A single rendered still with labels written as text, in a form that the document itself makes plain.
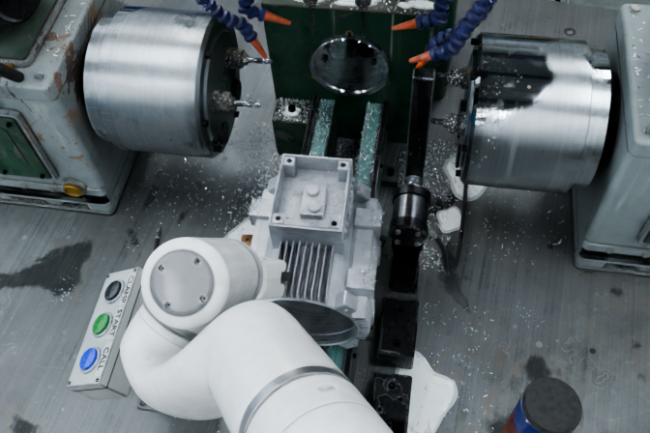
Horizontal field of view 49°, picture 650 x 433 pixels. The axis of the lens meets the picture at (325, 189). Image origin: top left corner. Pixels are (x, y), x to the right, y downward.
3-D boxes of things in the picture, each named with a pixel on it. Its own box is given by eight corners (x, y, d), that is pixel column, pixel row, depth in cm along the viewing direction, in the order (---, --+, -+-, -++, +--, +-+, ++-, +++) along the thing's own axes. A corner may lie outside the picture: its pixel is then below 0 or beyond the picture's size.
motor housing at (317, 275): (269, 231, 120) (254, 164, 105) (381, 242, 118) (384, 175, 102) (246, 342, 109) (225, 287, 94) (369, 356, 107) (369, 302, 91)
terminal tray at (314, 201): (284, 182, 107) (280, 153, 101) (355, 187, 106) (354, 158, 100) (271, 250, 101) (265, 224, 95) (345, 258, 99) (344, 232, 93)
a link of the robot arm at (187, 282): (225, 337, 77) (273, 267, 77) (187, 357, 64) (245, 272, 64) (164, 292, 78) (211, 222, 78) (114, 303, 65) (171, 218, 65)
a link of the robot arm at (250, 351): (262, 585, 51) (169, 370, 77) (388, 400, 51) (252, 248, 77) (156, 556, 46) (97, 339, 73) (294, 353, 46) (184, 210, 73)
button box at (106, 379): (132, 288, 106) (105, 272, 103) (164, 281, 102) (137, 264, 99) (94, 401, 97) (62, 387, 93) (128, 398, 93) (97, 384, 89)
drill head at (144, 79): (90, 69, 145) (44, -32, 124) (266, 84, 140) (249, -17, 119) (44, 168, 131) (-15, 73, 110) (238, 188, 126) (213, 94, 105)
